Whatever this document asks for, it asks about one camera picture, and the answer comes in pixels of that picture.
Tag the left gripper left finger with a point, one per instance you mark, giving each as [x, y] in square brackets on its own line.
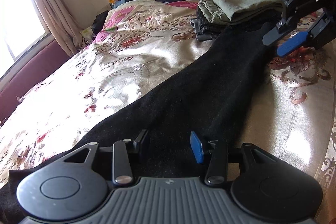
[123, 151]

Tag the bright window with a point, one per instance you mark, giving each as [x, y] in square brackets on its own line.
[22, 26]

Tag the dark knitted folded garment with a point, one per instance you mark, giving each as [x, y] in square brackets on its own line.
[204, 30]

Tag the black pants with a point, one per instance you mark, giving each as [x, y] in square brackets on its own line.
[211, 96]

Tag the folded grey-green garment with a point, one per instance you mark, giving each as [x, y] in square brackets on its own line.
[231, 12]

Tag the black clothing heap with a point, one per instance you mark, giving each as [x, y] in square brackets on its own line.
[99, 21]

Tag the floral satin bedspread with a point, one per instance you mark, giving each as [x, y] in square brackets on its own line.
[143, 43]

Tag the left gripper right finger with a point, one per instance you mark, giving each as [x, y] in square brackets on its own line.
[212, 155]

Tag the right beige curtain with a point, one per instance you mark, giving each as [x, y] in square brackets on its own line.
[62, 25]

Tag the maroon padded window bench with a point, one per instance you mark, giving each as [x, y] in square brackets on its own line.
[41, 66]

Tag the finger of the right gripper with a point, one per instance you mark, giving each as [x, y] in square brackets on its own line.
[292, 44]
[275, 34]

